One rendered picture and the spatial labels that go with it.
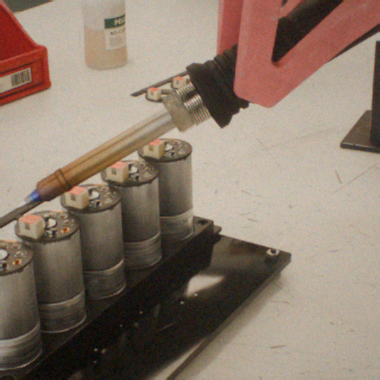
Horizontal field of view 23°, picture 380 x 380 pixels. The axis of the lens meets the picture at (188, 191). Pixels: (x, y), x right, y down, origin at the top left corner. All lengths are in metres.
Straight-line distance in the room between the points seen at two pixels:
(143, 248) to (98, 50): 0.34
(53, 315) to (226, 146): 0.24
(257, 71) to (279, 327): 0.14
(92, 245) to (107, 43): 0.36
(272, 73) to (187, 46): 0.47
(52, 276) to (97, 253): 0.03
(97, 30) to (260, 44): 0.43
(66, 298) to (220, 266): 0.09
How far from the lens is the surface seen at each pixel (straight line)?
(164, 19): 0.87
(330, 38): 0.31
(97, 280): 0.39
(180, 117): 0.32
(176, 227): 0.43
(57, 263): 0.36
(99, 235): 0.38
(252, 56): 0.31
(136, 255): 0.41
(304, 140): 0.60
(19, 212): 0.38
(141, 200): 0.40
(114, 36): 0.73
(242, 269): 0.43
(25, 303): 0.35
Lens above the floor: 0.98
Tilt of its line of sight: 26 degrees down
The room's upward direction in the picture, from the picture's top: 1 degrees counter-clockwise
